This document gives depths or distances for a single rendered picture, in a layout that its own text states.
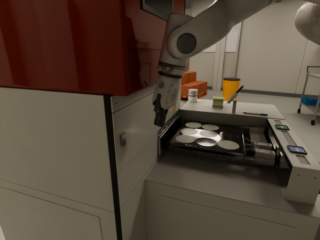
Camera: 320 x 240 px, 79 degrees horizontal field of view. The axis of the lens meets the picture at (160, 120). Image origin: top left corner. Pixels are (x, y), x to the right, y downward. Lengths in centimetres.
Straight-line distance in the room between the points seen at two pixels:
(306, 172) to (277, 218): 19
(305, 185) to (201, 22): 65
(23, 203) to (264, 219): 96
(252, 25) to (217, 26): 687
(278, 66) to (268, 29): 115
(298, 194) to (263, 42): 663
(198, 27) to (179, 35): 5
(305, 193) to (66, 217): 88
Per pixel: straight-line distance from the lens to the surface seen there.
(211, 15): 53
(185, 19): 57
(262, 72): 733
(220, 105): 141
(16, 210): 115
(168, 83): 57
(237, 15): 62
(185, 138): 104
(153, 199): 92
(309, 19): 79
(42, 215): 102
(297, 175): 85
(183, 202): 87
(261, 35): 734
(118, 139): 60
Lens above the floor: 133
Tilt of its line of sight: 19 degrees down
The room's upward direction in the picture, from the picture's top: straight up
